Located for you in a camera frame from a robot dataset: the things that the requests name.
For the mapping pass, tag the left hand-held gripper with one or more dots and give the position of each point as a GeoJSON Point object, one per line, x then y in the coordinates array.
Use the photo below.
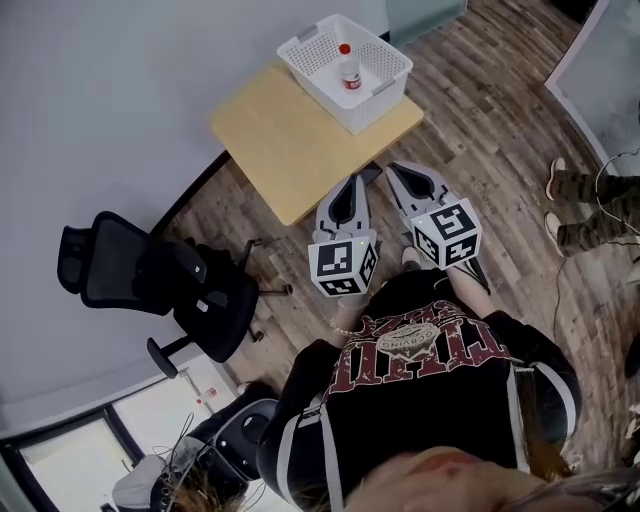
{"type": "Point", "coordinates": [340, 265]}

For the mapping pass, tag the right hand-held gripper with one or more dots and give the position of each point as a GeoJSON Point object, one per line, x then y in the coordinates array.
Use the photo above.
{"type": "Point", "coordinates": [447, 235]}

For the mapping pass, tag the person's right forearm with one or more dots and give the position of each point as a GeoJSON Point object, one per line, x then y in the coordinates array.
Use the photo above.
{"type": "Point", "coordinates": [467, 292]}

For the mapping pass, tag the person's shoe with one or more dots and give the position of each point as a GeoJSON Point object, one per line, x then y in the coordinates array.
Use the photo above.
{"type": "Point", "coordinates": [411, 257]}
{"type": "Point", "coordinates": [555, 175]}
{"type": "Point", "coordinates": [552, 232]}

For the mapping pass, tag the light wooden table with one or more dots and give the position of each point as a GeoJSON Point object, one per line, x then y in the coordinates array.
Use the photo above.
{"type": "Point", "coordinates": [280, 140]}

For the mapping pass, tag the clear bottle with red cap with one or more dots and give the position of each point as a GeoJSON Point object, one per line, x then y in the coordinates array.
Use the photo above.
{"type": "Point", "coordinates": [350, 70]}

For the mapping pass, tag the white perforated plastic basket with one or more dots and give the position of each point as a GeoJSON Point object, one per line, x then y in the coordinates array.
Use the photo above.
{"type": "Point", "coordinates": [320, 50]}

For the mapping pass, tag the frosted glass door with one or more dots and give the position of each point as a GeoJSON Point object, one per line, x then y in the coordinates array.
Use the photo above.
{"type": "Point", "coordinates": [425, 17]}

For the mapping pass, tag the black mesh office chair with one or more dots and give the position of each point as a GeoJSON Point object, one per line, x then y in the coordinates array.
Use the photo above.
{"type": "Point", "coordinates": [210, 300]}

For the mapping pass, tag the person's black printed shirt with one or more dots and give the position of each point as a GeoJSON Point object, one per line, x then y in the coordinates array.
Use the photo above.
{"type": "Point", "coordinates": [425, 400]}

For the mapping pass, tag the glass partition panel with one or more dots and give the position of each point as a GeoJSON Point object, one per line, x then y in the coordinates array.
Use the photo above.
{"type": "Point", "coordinates": [600, 65]}

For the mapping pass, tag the small red and white item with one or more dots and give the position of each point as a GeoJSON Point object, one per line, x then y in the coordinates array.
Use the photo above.
{"type": "Point", "coordinates": [207, 396]}

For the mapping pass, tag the black chair with round back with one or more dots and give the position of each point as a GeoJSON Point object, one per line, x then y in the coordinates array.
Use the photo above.
{"type": "Point", "coordinates": [240, 430]}

